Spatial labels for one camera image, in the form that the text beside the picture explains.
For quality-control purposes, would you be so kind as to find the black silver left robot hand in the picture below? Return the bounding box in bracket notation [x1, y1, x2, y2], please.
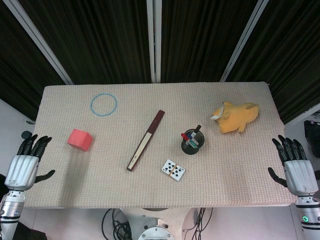
[3, 134, 56, 193]

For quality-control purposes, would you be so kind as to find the black curtain panel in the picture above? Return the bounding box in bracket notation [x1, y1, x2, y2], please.
[18, 0, 154, 85]
[159, 0, 259, 83]
[226, 0, 320, 125]
[0, 0, 66, 121]

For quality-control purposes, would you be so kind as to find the folded dark red fan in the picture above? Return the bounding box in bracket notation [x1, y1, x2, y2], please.
[126, 109, 166, 172]

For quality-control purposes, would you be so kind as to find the red small object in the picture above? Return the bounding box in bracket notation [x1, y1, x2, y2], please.
[180, 133, 191, 147]

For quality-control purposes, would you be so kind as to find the red foam cube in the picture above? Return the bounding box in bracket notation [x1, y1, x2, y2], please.
[66, 128, 94, 152]

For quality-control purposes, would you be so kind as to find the white silver robot base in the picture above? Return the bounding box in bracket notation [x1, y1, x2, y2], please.
[124, 207, 198, 240]

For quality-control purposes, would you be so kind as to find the black cable bundle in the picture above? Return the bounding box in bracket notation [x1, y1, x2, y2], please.
[183, 207, 214, 232]
[101, 208, 132, 240]

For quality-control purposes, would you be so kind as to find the yellow plush toy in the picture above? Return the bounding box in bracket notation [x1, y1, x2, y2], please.
[210, 101, 260, 135]

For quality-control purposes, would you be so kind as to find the black box device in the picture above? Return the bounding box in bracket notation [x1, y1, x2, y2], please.
[303, 119, 320, 158]

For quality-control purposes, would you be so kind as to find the beige woven tablecloth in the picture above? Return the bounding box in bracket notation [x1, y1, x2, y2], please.
[24, 81, 298, 210]

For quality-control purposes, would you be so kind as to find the blue thin ring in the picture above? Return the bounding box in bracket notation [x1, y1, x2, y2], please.
[90, 92, 118, 117]

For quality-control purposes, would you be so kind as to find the banded playing card deck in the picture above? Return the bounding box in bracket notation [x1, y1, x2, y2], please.
[160, 159, 186, 182]

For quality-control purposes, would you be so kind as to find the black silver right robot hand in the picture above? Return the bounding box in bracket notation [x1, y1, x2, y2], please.
[267, 134, 320, 197]

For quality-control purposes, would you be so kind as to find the white window frame post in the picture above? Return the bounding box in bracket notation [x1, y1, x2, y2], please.
[219, 0, 270, 82]
[4, 0, 74, 85]
[146, 0, 163, 84]

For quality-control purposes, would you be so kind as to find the black round pen holder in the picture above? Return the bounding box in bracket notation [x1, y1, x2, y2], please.
[181, 128, 206, 156]

